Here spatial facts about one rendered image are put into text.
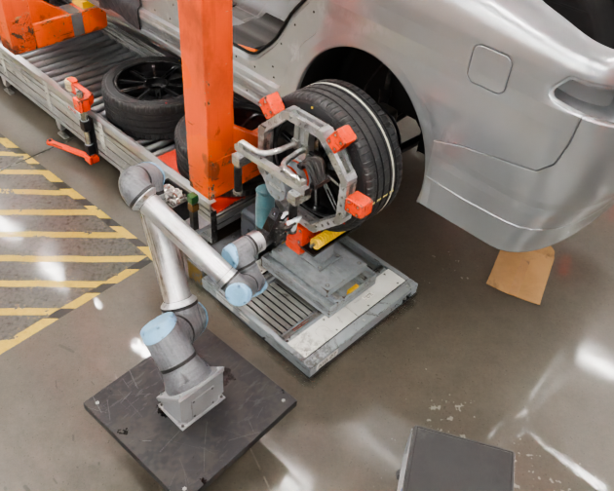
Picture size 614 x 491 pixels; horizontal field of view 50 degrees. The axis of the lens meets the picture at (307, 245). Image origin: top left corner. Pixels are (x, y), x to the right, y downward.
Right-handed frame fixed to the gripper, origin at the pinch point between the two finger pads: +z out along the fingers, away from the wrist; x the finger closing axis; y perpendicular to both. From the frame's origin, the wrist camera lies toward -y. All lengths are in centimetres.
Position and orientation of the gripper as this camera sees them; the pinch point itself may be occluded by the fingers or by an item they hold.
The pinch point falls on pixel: (295, 213)
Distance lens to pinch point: 269.7
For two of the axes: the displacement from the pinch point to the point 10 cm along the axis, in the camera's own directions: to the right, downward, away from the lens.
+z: 7.0, -4.5, 5.5
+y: -0.6, 7.3, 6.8
